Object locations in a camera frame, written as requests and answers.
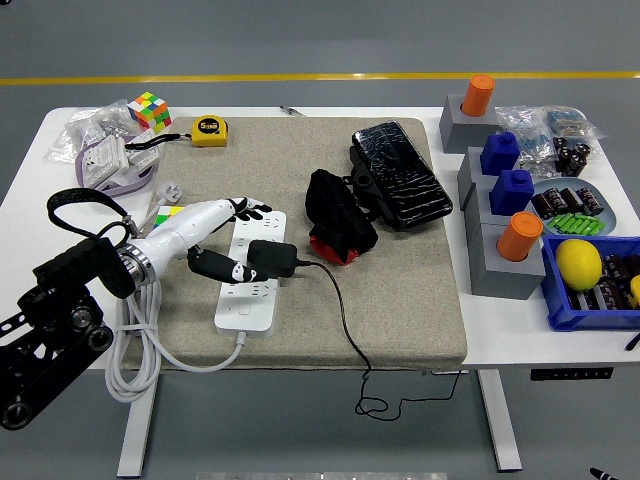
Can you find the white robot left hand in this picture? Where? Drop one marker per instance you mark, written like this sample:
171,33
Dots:
185,225

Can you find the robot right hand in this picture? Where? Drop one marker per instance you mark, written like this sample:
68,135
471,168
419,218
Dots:
602,475

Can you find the white power strip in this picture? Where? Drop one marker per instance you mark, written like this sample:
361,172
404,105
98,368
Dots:
245,310

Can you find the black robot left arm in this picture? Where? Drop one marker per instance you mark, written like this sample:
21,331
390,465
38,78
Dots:
60,280

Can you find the colourful puzzle cube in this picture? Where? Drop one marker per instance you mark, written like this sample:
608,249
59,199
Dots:
167,215
147,112

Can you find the yellow tape measure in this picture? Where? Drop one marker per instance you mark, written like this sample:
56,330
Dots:
210,131

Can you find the black table control panel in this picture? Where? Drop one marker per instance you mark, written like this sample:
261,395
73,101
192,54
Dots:
570,374

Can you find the white table leg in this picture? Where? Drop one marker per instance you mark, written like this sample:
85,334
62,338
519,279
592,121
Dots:
500,425
137,430

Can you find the purple-rimmed tray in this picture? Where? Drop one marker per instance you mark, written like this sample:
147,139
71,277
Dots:
80,170

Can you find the clear bag of metal parts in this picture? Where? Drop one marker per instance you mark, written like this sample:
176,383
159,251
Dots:
112,122

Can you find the black pen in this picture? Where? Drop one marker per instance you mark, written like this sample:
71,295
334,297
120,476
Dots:
634,341

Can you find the clear bag of white parts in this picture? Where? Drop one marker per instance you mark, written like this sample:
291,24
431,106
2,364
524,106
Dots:
70,142

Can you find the black cloth with red lining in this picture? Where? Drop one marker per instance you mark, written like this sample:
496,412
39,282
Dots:
335,210

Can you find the grey-brown mat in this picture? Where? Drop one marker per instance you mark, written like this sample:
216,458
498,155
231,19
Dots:
310,310

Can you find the blue plastic bin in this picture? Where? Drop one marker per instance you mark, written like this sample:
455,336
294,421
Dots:
590,320

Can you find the small silver pen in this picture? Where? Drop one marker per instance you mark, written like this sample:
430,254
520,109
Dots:
291,110

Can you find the row of black capacitors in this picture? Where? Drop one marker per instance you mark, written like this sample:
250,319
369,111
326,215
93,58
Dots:
612,290

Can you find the small yellow object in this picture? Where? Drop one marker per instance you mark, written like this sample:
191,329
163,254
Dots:
635,290

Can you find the yellow lemon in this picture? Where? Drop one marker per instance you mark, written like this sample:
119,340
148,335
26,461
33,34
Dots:
577,265

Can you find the grey block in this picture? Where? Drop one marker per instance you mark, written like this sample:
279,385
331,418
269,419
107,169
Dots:
455,130
470,175
477,210
500,280

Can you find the black glossy rectangular case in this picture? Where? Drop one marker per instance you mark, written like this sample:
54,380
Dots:
400,175

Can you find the orange cylinder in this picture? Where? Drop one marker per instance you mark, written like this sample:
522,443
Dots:
477,95
520,237

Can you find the pile of green batteries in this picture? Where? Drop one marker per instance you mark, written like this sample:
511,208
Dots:
575,225

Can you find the light blue plate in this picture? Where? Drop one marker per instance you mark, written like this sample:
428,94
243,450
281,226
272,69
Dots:
609,215

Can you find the black capacitor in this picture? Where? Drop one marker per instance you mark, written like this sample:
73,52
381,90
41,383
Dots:
567,199
542,205
590,200

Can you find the blue bottle-shaped block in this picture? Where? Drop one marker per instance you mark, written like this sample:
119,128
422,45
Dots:
500,155
511,192

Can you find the heap of black capacitors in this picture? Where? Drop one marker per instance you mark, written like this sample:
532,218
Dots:
570,157

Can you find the clear bag of blue-white parts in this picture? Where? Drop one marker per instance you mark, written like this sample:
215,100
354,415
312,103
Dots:
530,140

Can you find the clear bag of blue components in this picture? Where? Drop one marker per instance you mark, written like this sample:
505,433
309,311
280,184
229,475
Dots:
570,122

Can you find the white wall socket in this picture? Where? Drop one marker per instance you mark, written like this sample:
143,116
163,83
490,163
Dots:
105,160
145,157

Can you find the black mounting bracket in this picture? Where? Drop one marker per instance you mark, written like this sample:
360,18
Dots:
364,182

